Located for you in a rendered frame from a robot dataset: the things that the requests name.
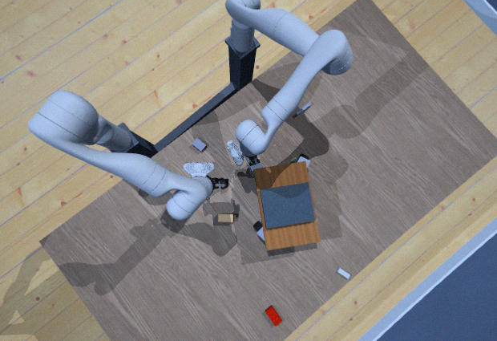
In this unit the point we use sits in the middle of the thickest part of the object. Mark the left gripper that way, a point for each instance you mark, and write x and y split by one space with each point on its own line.
254 159

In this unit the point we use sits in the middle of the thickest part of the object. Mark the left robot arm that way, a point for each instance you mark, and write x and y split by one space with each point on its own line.
329 52

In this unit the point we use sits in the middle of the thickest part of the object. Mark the red toy brick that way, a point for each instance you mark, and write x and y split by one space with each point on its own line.
273 315

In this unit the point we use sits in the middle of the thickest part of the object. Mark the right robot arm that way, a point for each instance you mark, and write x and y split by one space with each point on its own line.
66 118

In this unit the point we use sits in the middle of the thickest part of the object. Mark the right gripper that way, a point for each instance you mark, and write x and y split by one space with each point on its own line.
215 183

